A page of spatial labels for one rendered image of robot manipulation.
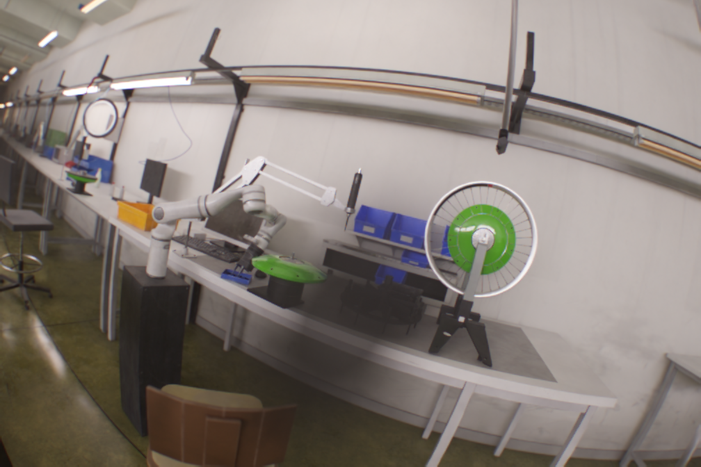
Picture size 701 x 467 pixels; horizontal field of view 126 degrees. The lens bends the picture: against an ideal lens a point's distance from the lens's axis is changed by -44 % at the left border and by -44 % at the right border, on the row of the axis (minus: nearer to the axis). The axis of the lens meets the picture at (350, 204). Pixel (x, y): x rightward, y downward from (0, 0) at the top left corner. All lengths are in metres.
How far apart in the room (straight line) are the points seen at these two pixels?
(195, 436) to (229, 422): 0.10
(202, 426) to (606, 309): 2.18
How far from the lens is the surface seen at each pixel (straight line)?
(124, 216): 2.23
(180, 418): 0.73
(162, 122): 3.73
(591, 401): 1.32
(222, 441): 0.74
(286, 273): 1.16
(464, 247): 1.42
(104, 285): 2.53
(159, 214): 1.40
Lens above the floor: 1.34
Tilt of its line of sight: 1 degrees up
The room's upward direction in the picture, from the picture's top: 14 degrees clockwise
